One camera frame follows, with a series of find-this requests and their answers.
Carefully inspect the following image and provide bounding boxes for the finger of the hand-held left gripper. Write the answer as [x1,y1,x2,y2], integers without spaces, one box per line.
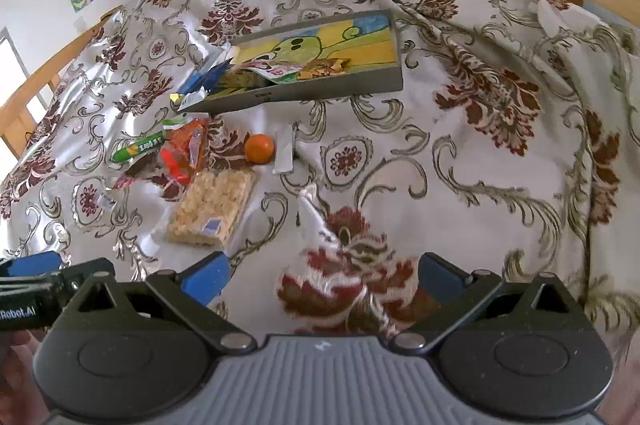
[0,252,68,294]

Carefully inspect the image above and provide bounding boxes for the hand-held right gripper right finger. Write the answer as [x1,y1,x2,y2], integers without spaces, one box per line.
[391,251,577,352]

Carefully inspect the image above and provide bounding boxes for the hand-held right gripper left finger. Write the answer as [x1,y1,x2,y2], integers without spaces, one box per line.
[74,250,257,352]

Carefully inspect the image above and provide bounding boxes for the rice cracker packet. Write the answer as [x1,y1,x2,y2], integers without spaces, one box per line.
[166,168,257,249]

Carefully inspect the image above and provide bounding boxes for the orange snack packet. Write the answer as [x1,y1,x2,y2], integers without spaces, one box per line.
[158,117,210,190]

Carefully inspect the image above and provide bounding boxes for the mandarin orange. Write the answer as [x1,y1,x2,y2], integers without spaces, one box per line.
[244,133,277,165]

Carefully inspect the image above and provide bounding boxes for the green sausage stick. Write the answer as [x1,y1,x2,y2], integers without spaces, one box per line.
[110,130,169,164]

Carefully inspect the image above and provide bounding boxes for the dark blue snack packet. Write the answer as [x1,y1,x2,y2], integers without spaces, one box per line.
[172,50,236,114]

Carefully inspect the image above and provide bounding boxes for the clear patterned cracker packet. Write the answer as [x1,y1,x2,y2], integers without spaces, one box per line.
[220,57,304,94]

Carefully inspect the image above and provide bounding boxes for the gold snack packet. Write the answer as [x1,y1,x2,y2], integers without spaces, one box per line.
[298,56,351,81]

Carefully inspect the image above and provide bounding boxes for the grey tray with cartoon painting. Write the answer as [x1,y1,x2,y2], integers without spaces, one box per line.
[200,9,405,116]

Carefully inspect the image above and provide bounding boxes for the floral satin bedspread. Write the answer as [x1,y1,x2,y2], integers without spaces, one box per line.
[0,0,640,356]

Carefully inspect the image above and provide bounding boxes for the long white wrapper packet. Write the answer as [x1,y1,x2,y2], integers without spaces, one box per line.
[272,123,298,176]

